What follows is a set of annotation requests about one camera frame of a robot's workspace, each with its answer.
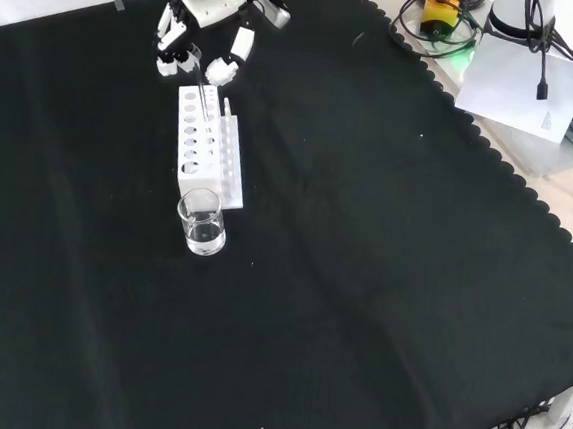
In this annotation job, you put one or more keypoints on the white test tube rack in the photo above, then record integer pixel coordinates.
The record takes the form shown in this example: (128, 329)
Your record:
(187, 178)

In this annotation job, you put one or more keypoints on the yellow stop button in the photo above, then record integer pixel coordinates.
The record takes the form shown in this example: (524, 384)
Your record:
(439, 12)

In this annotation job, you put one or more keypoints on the white box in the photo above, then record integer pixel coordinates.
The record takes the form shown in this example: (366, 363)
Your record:
(566, 402)

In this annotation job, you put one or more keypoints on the black cloth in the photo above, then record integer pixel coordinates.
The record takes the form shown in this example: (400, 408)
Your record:
(343, 249)

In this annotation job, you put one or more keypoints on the white paper sheet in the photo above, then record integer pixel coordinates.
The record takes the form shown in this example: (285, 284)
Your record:
(508, 88)

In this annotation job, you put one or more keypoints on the small clear glass beaker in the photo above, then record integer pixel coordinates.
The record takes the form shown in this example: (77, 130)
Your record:
(204, 237)

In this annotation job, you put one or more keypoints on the glass rod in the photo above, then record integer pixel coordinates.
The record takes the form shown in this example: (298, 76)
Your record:
(201, 94)

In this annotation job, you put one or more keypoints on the clear tape piece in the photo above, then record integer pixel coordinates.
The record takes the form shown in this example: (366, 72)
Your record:
(119, 5)

